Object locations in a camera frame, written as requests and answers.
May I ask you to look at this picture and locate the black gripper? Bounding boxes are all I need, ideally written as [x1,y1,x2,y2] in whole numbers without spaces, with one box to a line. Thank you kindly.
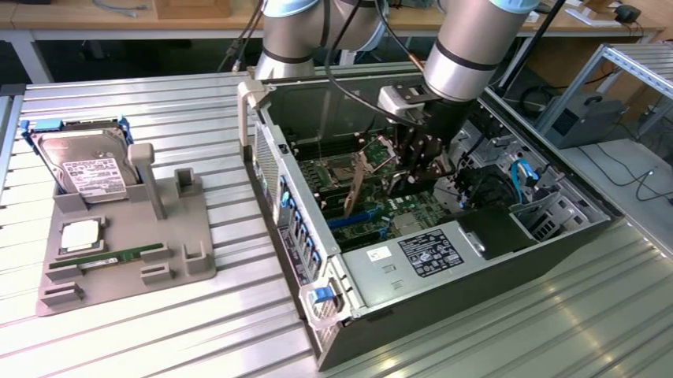
[404,96,480,159]

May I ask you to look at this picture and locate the graphics card with bracket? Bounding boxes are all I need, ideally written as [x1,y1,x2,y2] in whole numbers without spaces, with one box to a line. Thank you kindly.
[341,150,373,220]

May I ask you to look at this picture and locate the perforated metal disk bay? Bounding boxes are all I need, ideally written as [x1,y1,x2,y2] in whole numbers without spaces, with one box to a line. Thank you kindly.
[447,117,485,186]

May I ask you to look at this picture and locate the open socket cover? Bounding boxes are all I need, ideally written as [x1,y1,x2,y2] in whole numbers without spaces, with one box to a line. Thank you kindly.
[365,135,401,172]

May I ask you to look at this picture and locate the black pole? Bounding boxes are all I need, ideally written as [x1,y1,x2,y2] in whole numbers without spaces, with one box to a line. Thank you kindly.
[493,0,569,91]

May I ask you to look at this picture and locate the green motherboard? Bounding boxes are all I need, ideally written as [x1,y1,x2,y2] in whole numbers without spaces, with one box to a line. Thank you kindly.
[292,133,464,253]

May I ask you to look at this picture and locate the CPU socket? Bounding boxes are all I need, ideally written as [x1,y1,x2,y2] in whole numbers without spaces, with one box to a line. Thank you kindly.
[325,157,364,184]

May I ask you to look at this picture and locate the silver chipset heatsink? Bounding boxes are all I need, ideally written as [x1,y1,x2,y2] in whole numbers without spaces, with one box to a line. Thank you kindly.
[392,214,423,234]

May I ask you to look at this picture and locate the grey box device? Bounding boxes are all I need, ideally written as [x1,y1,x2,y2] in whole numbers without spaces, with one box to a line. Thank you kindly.
[544,94,631,149]

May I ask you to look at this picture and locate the blue expansion slot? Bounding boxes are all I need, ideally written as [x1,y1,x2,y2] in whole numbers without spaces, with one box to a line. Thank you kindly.
[326,210,376,230]

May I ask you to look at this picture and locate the black plastic shroud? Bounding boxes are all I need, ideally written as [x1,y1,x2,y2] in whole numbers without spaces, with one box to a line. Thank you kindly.
[439,206,541,261]

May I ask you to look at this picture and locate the slanted metal disk bay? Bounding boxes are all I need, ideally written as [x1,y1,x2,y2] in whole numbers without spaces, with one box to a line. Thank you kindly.
[513,188,599,243]

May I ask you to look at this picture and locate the black expansion slot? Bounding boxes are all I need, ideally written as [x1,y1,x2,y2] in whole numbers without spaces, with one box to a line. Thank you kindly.
[336,230,387,248]

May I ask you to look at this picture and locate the white papers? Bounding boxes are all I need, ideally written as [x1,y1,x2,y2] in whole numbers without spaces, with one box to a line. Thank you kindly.
[565,7,623,28]

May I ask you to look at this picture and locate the silver power supply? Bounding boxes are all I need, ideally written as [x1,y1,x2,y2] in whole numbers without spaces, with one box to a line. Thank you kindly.
[340,222,491,310]

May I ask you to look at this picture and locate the long wooden desk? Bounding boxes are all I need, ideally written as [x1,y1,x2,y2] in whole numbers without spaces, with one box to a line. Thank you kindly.
[387,0,667,44]

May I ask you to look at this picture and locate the open black PC case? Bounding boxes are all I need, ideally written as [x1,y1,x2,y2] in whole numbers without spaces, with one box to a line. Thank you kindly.
[237,58,627,373]

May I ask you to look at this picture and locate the brown box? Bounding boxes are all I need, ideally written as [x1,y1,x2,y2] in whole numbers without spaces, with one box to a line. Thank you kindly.
[156,0,234,20]

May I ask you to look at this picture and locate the grey parts rack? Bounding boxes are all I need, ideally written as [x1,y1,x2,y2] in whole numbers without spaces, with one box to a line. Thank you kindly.
[34,143,218,318]

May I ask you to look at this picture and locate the silver hard disk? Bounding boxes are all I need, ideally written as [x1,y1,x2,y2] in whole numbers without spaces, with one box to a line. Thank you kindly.
[26,128,131,205]

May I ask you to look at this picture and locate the green RAM stick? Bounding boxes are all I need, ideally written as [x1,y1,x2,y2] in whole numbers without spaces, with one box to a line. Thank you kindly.
[53,243,164,272]

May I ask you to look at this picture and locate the hard disk drive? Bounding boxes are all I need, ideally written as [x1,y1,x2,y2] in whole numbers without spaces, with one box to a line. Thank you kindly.
[19,114,133,186]

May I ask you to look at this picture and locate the silver CPU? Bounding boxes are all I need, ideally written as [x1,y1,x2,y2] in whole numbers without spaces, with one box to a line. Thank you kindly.
[58,221,105,253]

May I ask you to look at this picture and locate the wooden desk with white legs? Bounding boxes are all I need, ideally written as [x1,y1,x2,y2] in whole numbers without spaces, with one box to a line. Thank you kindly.
[0,0,265,83]

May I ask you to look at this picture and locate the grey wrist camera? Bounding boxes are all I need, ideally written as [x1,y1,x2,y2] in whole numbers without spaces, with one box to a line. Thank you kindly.
[379,80,439,119]

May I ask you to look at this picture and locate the blue wire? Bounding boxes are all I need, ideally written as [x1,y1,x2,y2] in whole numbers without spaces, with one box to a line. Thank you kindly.
[508,157,541,206]

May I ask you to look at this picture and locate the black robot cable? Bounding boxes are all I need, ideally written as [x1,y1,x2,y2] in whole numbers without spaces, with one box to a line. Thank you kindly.
[229,0,429,128]

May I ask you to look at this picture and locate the aluminium profile frame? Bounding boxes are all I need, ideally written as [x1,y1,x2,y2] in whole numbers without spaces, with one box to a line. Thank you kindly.
[536,42,673,139]

